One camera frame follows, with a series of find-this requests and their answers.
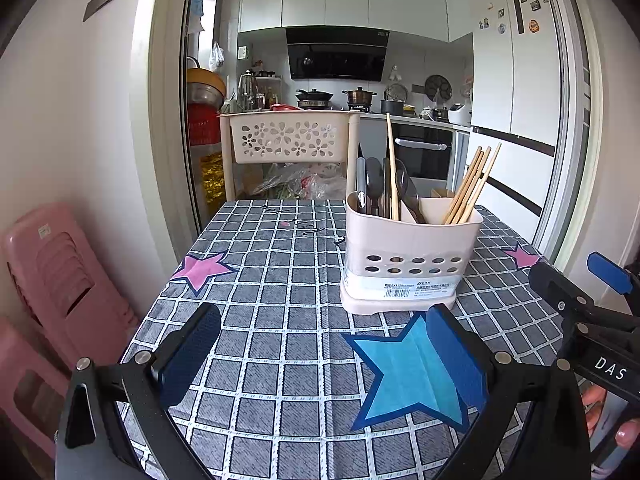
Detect white refrigerator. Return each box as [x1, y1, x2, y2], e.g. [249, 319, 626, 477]
[467, 0, 561, 233]

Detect black range hood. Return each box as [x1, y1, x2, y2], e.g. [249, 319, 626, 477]
[286, 27, 391, 82]

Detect white condiment shelf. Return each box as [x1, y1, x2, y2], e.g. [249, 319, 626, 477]
[257, 77, 283, 108]

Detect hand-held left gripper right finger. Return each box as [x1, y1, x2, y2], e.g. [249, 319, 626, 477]
[425, 302, 593, 480]

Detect white wall cabinets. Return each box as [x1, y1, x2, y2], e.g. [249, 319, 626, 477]
[239, 0, 473, 43]

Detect grey kitchen base cabinet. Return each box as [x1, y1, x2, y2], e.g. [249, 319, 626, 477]
[360, 115, 396, 196]

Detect beige flower-cutout storage rack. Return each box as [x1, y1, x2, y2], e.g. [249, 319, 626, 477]
[217, 110, 361, 203]

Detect group of fridge magnets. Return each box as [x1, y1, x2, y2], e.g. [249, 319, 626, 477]
[479, 0, 551, 36]

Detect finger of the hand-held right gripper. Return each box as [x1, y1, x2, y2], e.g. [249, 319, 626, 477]
[586, 252, 640, 313]
[528, 261, 640, 358]

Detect plastic bag of vegetables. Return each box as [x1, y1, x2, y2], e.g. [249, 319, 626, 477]
[252, 162, 348, 201]

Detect beige plastic utensil holder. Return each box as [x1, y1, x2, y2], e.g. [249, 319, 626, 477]
[340, 196, 485, 313]

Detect copper cooking pot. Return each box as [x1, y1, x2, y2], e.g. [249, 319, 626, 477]
[342, 87, 378, 107]

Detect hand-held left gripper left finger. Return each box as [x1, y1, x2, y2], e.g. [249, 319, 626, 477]
[55, 302, 222, 480]

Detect round metal steamer rack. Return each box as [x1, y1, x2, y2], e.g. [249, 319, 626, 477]
[424, 74, 453, 103]

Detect pink plastic stool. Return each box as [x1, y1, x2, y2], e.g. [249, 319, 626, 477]
[0, 316, 73, 461]
[2, 202, 142, 371]

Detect white rice cooker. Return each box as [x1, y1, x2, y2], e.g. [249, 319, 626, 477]
[447, 103, 473, 127]

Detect grey wall switch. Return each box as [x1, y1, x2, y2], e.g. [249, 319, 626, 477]
[82, 0, 120, 22]

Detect steel basin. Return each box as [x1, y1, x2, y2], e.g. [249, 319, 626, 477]
[187, 85, 223, 108]

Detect yellow plastic basin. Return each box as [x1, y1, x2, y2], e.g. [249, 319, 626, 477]
[186, 67, 227, 96]

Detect remaining wooden chopsticks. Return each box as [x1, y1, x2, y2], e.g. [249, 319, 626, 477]
[449, 146, 492, 225]

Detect black built-in oven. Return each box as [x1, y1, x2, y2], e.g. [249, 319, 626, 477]
[392, 122, 456, 181]

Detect grey checked star tablecloth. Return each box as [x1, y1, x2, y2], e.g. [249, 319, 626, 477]
[117, 199, 596, 480]

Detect person's right hand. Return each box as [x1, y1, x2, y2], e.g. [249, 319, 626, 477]
[582, 386, 640, 480]

